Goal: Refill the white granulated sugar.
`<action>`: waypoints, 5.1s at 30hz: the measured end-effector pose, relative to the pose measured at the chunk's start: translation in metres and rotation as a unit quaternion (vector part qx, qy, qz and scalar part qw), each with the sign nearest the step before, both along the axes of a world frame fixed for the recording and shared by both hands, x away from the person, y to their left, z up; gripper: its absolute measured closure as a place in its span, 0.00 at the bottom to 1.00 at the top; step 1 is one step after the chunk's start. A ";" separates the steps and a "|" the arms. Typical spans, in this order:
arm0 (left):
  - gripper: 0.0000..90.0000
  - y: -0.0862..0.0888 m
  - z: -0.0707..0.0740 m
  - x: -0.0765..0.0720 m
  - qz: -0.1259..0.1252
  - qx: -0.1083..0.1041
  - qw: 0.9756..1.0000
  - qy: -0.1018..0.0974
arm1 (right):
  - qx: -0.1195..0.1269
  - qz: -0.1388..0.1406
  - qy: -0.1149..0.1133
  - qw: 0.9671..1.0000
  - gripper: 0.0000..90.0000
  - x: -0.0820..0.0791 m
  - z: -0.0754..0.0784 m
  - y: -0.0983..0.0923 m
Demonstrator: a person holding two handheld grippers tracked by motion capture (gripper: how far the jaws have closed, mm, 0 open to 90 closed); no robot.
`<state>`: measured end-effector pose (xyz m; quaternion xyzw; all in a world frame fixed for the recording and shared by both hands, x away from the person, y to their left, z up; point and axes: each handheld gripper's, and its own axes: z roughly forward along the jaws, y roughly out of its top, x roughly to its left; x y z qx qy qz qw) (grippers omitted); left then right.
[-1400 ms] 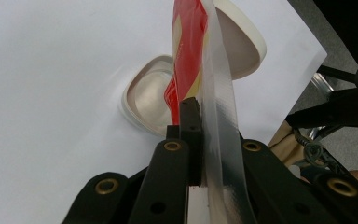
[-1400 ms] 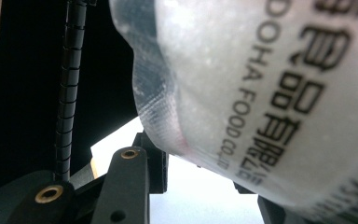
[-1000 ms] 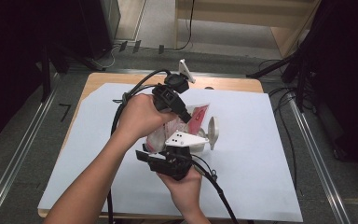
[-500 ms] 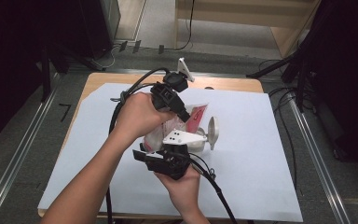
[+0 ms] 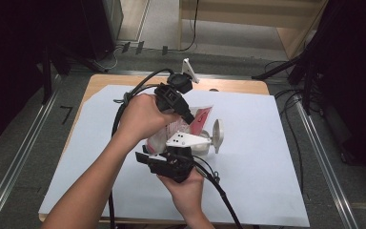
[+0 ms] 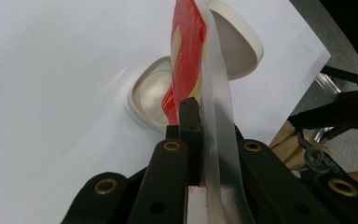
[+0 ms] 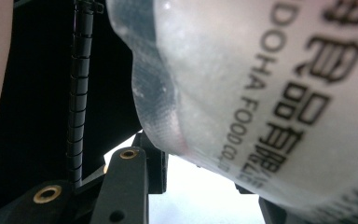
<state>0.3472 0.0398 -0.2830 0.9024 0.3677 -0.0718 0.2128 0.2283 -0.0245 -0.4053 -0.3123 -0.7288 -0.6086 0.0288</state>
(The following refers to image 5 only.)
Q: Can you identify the white lidded container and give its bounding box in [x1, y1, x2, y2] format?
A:
[190, 118, 225, 156]

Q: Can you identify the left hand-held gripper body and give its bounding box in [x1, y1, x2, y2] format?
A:
[153, 57, 200, 114]

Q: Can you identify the hand-held gripper black cable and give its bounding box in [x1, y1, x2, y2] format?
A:
[108, 68, 175, 229]
[193, 156, 244, 229]

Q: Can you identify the black cabinet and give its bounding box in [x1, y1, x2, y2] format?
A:
[79, 0, 124, 62]

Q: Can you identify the metal floor rail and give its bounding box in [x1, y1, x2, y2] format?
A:
[70, 69, 299, 81]
[294, 94, 360, 229]
[0, 74, 61, 229]

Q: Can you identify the red and white spouted pouch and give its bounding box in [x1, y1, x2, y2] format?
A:
[146, 105, 214, 156]

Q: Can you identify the left hand-held gripper black cable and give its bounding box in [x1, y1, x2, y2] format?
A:
[108, 68, 175, 229]

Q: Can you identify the right hand-held gripper black cable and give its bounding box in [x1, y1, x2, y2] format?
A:
[193, 156, 244, 229]

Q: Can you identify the person's right hand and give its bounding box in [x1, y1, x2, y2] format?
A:
[156, 167, 207, 218]

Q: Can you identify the black metal stand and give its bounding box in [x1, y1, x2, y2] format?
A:
[251, 47, 332, 115]
[41, 42, 108, 105]

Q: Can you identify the light wooden shelf unit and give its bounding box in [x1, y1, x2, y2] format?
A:
[177, 0, 330, 60]

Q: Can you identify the black curtain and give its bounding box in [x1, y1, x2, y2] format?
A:
[304, 0, 366, 189]
[0, 0, 87, 154]

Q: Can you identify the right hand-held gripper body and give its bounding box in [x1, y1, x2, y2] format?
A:
[147, 132, 213, 184]

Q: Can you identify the person's left hand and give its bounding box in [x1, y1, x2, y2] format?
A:
[112, 94, 181, 148]

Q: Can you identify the black floor cable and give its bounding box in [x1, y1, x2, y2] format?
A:
[273, 89, 306, 195]

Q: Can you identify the black hanging cable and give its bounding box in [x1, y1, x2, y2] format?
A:
[179, 0, 201, 52]

